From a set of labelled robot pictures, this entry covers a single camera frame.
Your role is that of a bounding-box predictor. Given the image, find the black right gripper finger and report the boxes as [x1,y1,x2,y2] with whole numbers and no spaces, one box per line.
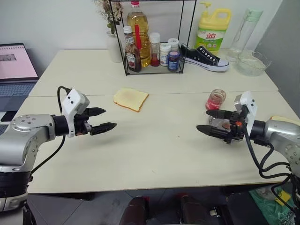
[205,109,233,120]
[196,125,230,140]

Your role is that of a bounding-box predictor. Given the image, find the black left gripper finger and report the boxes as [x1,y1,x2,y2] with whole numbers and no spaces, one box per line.
[90,122,118,137]
[88,107,107,118]

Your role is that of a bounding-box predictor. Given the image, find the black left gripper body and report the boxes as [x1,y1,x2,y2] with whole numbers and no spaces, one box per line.
[74,107,93,137]

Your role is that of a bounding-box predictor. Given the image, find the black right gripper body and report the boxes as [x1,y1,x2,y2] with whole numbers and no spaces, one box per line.
[225,105,248,144]

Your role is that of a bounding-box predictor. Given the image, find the open glass jam jar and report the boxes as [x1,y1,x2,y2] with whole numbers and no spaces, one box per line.
[205,89,227,111]

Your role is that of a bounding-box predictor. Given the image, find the toast bread slice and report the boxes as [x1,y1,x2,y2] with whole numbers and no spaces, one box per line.
[113,87,150,113]

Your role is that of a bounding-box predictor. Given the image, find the small blue jar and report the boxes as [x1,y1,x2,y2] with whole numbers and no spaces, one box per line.
[167,51,181,72]

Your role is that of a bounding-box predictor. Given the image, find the silver jar lid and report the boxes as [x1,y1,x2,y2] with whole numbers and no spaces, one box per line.
[208,116,244,142]

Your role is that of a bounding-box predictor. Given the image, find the clear glass bowl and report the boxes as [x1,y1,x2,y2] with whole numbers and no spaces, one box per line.
[234,49,272,77]

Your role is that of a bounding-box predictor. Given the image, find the black and white sneaker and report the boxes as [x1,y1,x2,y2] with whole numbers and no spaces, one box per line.
[180,43,230,72]

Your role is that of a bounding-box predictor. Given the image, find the white vase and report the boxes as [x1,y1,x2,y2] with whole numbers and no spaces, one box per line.
[106,29,124,64]

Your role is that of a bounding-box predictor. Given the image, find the ketchup bottle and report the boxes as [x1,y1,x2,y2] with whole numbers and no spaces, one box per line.
[123,25,143,73]

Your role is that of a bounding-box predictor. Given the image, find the green plastic bag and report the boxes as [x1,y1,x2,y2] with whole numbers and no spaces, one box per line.
[248,184,299,225]

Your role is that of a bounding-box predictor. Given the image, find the yellow dish soap bottle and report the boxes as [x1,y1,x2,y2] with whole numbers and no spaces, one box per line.
[195,1,233,57]

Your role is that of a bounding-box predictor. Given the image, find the white labelled bottle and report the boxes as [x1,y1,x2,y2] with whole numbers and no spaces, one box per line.
[159,42,172,67]

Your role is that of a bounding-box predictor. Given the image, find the dark rounded shape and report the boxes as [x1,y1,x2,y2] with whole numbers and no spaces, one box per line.
[178,193,212,225]
[122,195,150,225]

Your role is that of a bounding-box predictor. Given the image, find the white lidded jar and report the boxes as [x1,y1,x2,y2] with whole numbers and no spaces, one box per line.
[167,37,180,53]

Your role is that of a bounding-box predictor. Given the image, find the clear spice jar red contents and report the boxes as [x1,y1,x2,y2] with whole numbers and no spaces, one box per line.
[149,32,161,67]

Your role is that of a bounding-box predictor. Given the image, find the clear bottle green lid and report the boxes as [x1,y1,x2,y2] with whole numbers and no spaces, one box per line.
[225,7,263,62]

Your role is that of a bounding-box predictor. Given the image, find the open laptop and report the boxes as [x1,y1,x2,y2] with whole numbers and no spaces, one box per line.
[0,42,40,113]

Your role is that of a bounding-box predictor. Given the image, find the large cooking oil bottle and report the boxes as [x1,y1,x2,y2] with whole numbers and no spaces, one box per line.
[126,0,152,68]

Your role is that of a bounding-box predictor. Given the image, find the dried flowers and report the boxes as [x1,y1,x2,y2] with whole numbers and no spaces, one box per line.
[92,0,125,31]

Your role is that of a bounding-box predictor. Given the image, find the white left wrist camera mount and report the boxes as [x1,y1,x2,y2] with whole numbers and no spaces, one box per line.
[61,89,91,138]

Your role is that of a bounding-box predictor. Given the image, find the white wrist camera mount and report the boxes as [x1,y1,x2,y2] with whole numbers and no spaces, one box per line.
[61,89,91,138]
[233,91,257,137]

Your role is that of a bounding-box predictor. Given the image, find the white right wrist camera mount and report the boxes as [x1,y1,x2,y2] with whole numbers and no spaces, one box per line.
[233,91,257,137]

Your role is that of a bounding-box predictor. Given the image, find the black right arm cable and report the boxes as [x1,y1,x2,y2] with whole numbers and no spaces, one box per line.
[243,127,296,181]

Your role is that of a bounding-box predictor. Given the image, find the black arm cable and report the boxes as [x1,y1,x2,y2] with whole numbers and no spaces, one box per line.
[30,86,71,177]
[243,127,296,181]

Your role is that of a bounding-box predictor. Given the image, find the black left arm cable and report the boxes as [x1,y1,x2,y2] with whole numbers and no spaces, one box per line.
[30,86,71,177]

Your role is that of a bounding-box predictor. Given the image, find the black wire frame rack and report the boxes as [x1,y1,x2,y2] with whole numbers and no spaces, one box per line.
[109,0,197,76]

